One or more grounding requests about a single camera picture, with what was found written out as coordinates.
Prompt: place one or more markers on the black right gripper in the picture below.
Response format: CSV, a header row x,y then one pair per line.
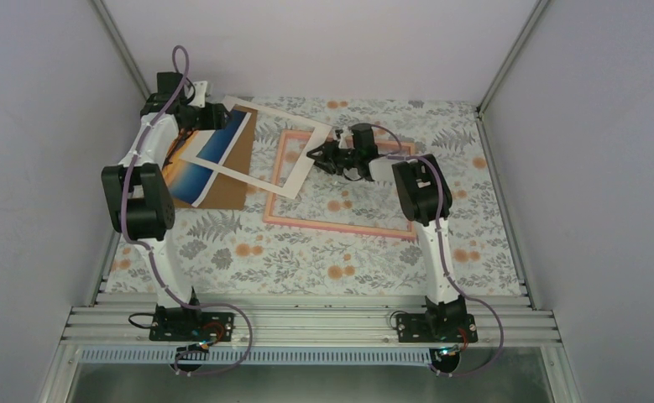
x,y
328,157

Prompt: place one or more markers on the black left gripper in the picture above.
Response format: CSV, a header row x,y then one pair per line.
x,y
215,119

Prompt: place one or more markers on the sunset photo print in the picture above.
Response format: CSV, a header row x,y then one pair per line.
x,y
200,173

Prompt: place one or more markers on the pink wooden picture frame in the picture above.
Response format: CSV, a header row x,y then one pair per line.
x,y
269,213

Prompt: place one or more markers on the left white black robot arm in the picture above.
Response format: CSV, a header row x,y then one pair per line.
x,y
142,209

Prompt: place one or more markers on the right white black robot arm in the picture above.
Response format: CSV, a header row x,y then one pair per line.
x,y
425,200

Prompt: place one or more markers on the floral patterned table mat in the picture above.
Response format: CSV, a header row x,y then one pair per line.
x,y
238,252

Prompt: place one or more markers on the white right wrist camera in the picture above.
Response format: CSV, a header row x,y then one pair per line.
x,y
341,138

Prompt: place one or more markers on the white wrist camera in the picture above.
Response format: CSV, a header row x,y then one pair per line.
x,y
341,138
202,91

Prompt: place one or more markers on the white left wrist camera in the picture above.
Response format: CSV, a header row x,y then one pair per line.
x,y
202,91

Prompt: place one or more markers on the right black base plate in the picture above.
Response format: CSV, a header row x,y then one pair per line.
x,y
416,328

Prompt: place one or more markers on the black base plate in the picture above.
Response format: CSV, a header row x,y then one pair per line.
x,y
416,328
177,325

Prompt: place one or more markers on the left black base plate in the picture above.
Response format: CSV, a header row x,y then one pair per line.
x,y
177,325

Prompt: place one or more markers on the aluminium mounting rail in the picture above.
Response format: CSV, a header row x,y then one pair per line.
x,y
315,321

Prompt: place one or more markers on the grey slotted cable duct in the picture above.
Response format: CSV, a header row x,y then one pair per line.
x,y
258,355

